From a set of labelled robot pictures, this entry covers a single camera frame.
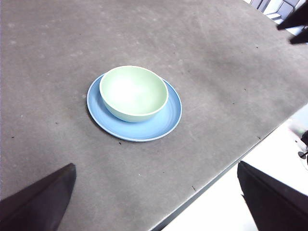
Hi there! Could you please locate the black camera on stand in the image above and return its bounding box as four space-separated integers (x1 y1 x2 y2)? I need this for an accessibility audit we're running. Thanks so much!
297 131 308 160

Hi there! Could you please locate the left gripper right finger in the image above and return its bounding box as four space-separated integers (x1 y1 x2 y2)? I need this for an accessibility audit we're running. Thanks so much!
237 160 308 231

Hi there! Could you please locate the grey metal frame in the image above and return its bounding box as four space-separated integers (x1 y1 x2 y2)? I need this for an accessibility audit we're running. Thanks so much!
250 0 298 22

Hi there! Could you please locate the green ribbed bowl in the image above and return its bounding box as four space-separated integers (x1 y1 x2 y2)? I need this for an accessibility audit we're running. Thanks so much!
99 65 169 123

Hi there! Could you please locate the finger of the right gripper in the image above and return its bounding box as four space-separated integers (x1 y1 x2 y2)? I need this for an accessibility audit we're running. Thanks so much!
290 28 308 45
276 4 308 31

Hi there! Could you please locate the blue round plate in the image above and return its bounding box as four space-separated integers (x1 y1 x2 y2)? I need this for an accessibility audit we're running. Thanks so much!
86 73 183 142

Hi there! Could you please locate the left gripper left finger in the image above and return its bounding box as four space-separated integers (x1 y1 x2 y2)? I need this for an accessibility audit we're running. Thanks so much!
0 163 77 231

